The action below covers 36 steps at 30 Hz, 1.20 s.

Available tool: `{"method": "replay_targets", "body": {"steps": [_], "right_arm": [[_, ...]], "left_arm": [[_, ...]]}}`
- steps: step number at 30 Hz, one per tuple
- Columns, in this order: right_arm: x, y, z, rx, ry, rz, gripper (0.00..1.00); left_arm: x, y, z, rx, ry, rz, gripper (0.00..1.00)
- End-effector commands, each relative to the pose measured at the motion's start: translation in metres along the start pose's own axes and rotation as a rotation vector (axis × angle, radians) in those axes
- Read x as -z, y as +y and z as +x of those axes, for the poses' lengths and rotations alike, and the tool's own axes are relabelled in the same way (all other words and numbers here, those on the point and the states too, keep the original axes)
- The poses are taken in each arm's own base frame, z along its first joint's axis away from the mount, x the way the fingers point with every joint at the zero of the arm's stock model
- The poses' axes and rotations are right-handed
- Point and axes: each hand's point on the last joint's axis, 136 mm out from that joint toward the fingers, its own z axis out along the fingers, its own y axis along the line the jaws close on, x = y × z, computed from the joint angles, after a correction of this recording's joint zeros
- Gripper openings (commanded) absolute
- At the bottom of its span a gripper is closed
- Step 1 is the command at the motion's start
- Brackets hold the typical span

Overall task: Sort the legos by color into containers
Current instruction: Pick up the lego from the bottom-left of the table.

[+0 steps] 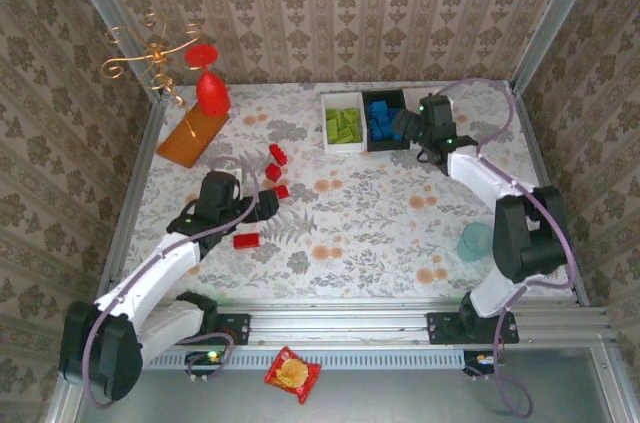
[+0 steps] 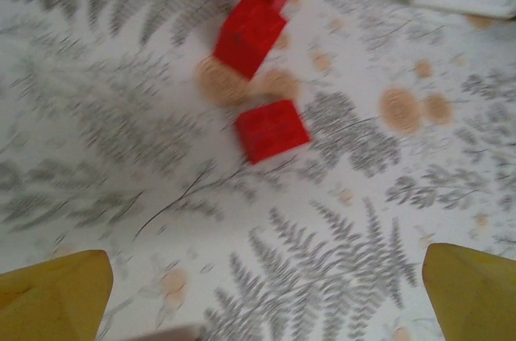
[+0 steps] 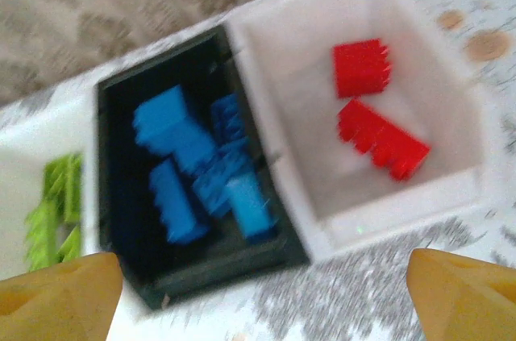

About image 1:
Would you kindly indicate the aluminium frame post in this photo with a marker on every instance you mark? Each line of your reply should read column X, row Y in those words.
column 555, row 13
column 107, row 18

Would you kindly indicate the blue lego brick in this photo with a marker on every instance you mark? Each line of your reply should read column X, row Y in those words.
column 378, row 110
column 399, row 133
column 381, row 132

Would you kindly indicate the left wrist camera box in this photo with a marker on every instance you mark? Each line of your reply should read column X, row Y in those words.
column 220, row 190

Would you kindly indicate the red lego brick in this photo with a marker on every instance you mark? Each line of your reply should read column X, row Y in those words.
column 282, row 191
column 273, row 172
column 278, row 153
column 247, row 241

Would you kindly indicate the black plastic container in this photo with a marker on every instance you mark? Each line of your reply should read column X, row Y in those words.
column 387, row 145

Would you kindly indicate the small control board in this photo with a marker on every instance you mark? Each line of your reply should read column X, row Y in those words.
column 481, row 359
column 205, row 358

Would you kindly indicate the teal plastic cup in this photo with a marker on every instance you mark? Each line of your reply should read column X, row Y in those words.
column 475, row 243

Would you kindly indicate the red plastic goblet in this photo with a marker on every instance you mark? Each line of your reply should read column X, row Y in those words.
column 212, row 95

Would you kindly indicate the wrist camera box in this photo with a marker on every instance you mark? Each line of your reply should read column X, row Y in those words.
column 436, row 110
column 220, row 190

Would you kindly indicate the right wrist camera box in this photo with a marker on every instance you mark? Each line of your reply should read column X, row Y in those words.
column 436, row 110

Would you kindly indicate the white plastic container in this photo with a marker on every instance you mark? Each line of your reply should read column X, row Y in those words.
column 325, row 143

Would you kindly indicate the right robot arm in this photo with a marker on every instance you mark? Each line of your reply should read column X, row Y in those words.
column 525, row 238

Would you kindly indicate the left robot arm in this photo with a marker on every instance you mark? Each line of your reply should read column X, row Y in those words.
column 150, row 268

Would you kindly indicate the wooden base board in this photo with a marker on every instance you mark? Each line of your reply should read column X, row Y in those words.
column 192, row 139

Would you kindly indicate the aluminium mounting rail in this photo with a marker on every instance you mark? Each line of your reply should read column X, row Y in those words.
column 340, row 325

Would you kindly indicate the green lego brick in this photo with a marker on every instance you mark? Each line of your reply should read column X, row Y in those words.
column 334, row 116
column 351, row 115
column 345, row 135

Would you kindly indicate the red snack packet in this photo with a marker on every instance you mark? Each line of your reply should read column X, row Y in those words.
column 292, row 375

